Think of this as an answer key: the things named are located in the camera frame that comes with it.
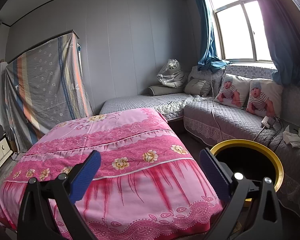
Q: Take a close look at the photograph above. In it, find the blue left curtain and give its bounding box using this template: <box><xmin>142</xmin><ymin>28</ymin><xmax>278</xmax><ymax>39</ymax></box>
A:
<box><xmin>195</xmin><ymin>0</ymin><xmax>229</xmax><ymax>73</ymax></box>

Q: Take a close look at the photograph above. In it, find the grey square cushion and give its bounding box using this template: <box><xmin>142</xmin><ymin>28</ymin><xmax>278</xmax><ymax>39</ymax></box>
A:
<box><xmin>184</xmin><ymin>79</ymin><xmax>212</xmax><ymax>97</ymax></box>

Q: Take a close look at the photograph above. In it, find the yellow rimmed trash bin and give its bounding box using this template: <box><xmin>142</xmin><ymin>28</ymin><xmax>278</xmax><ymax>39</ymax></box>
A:
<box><xmin>210</xmin><ymin>139</ymin><xmax>285</xmax><ymax>240</ymax></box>

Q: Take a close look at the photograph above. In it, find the baby print pillow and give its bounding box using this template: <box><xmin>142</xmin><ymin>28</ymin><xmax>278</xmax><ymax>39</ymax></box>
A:
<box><xmin>214</xmin><ymin>74</ymin><xmax>251</xmax><ymax>109</ymax></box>
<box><xmin>246</xmin><ymin>79</ymin><xmax>283</xmax><ymax>118</ymax></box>

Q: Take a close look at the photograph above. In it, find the white crumpled paper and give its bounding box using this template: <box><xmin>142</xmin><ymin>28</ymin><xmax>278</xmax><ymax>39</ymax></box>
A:
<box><xmin>283</xmin><ymin>125</ymin><xmax>300</xmax><ymax>149</ymax></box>

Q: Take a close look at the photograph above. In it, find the grey bolster cushion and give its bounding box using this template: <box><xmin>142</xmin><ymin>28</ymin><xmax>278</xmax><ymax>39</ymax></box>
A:
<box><xmin>148</xmin><ymin>85</ymin><xmax>184</xmax><ymax>96</ymax></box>

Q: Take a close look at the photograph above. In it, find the dark blue right curtain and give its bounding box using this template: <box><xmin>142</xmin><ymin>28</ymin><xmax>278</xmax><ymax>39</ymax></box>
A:
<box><xmin>257</xmin><ymin>0</ymin><xmax>300</xmax><ymax>87</ymax></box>

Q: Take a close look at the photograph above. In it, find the window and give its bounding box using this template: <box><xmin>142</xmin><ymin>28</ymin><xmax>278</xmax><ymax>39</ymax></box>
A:
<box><xmin>208</xmin><ymin>0</ymin><xmax>271</xmax><ymax>62</ymax></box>

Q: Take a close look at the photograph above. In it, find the right baby print pillow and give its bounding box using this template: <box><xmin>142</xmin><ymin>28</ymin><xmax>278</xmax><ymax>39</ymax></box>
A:
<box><xmin>246</xmin><ymin>79</ymin><xmax>283</xmax><ymax>118</ymax></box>

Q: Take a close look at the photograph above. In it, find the striped grey sheet cover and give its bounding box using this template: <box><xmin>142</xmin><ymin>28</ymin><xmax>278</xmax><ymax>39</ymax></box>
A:
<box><xmin>5</xmin><ymin>31</ymin><xmax>93</xmax><ymax>152</ymax></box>

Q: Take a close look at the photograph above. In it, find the grey quilted corner sofa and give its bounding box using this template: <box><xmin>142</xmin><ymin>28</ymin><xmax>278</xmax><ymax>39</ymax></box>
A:
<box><xmin>100</xmin><ymin>64</ymin><xmax>300</xmax><ymax>217</ymax></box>

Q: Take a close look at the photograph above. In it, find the silver plastic bag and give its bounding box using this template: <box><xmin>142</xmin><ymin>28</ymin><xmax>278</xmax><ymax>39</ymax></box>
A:
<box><xmin>157</xmin><ymin>59</ymin><xmax>187</xmax><ymax>88</ymax></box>

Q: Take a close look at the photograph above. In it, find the pink floral table cloth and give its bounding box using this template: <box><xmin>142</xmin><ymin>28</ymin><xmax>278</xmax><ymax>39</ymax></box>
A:
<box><xmin>0</xmin><ymin>108</ymin><xmax>223</xmax><ymax>239</ymax></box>

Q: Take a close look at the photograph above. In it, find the left baby print pillow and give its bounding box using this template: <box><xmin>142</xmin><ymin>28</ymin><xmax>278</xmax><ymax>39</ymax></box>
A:
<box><xmin>214</xmin><ymin>74</ymin><xmax>251</xmax><ymax>109</ymax></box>

